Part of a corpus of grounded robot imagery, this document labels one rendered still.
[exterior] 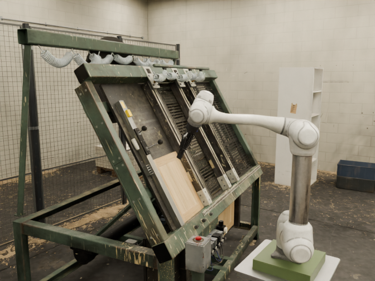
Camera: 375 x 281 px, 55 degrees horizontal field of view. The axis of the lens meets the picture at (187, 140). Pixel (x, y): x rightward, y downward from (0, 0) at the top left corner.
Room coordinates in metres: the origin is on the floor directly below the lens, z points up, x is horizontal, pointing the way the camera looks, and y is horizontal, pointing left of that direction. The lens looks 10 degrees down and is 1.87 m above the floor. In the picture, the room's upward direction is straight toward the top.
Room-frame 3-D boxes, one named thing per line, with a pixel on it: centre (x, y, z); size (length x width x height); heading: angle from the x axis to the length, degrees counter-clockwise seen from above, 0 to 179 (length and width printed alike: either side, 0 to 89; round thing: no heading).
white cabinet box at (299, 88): (6.30, -1.98, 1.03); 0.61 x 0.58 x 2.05; 146
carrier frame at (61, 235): (3.28, 0.25, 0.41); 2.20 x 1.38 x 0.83; 154
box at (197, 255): (1.98, -0.06, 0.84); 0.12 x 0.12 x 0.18; 64
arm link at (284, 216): (2.02, -0.62, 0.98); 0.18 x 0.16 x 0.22; 174
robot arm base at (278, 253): (2.04, -0.63, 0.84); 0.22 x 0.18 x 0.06; 151
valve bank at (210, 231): (2.40, -0.19, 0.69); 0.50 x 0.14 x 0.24; 154
